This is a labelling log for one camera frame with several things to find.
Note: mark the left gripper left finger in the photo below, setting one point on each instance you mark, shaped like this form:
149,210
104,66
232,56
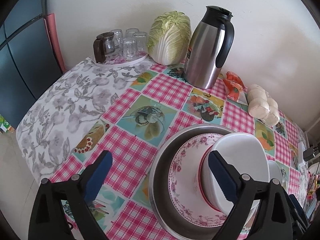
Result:
48,219

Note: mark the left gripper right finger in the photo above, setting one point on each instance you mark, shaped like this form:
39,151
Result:
273,219

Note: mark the small white bowl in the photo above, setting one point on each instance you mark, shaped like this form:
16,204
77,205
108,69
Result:
275,172

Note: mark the white bowl red rim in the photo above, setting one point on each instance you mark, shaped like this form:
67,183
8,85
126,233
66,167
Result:
242,150

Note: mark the black power adapter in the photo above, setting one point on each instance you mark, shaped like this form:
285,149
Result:
309,153

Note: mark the white power strip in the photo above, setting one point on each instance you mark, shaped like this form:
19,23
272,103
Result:
301,149

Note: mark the pink floral plate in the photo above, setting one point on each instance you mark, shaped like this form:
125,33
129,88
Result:
184,182

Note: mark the bag of steamed buns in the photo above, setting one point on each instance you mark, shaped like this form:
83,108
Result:
261,106

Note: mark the grey floral tablecloth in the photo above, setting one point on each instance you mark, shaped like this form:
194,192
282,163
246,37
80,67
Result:
68,109

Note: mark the large metal basin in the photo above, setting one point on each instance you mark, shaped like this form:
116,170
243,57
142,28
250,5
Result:
163,209

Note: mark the orange snack packet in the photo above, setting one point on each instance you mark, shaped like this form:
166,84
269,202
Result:
235,89

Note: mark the dark blue refrigerator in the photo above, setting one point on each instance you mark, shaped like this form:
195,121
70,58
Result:
28,61

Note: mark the pink checkered picture tablecloth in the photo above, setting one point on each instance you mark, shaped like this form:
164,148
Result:
155,106

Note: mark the white floral tray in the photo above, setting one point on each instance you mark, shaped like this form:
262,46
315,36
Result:
116,60

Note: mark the stainless steel thermos jug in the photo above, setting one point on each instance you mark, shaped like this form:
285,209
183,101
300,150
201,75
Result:
209,47

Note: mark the brown glass teapot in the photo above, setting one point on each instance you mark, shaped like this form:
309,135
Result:
103,45

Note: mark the clear drinking glass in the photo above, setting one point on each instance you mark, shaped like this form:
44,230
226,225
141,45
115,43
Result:
118,35
141,38
130,32
128,48

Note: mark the pink foam strip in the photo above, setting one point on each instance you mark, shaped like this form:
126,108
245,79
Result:
53,38

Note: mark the napa cabbage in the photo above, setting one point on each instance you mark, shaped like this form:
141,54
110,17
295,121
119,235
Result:
169,38

